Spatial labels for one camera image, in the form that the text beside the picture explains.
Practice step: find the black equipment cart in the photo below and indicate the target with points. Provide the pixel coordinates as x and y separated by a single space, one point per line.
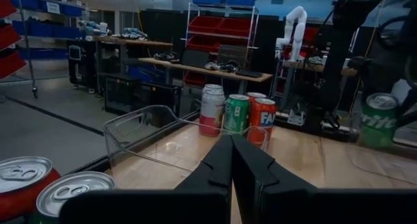
81 67

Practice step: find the black keyboard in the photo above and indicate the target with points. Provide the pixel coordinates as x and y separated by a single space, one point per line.
249 74

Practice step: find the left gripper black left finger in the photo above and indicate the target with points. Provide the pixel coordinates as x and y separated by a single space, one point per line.
208 201

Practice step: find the pile of headsets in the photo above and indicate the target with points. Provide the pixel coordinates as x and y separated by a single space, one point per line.
224 67

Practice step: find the white metal bracket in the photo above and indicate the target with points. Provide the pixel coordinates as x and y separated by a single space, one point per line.
296 117

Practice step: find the green Sprite can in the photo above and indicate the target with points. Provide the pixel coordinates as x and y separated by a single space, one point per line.
71 191
379 120
236 115

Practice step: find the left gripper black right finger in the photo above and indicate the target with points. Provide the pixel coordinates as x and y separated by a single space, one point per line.
293 204

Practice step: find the white red Spindrift can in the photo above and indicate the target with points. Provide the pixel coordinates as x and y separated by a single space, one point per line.
212 86
211 110

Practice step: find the wooden workbench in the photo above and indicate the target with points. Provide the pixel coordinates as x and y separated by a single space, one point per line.
137 41
195 68
312 67

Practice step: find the black monitor screen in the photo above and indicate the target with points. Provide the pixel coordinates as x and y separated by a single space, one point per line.
195 58

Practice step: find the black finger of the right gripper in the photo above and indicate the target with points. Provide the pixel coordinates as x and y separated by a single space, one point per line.
408 115

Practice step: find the orange Fanta can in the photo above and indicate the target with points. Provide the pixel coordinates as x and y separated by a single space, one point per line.
19 201
262 120
255 95

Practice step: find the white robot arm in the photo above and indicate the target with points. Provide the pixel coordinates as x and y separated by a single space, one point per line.
297 41

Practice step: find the grey metal shelf rack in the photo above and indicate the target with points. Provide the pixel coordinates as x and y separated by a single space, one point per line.
26 38

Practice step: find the blue white gear pile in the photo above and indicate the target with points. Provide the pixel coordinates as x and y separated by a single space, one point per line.
130 34
92 28

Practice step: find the shelf rack with blue bins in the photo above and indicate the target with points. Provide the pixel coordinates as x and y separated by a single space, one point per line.
42 30

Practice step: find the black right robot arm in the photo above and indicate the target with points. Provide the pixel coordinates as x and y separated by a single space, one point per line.
339 71

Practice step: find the black gear on bench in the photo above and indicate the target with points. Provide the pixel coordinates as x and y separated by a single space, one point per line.
166 57

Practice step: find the red plastic storage bin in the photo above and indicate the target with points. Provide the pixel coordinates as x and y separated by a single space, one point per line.
194 78
202 44
9 64
234 27
8 36
6 6
205 23

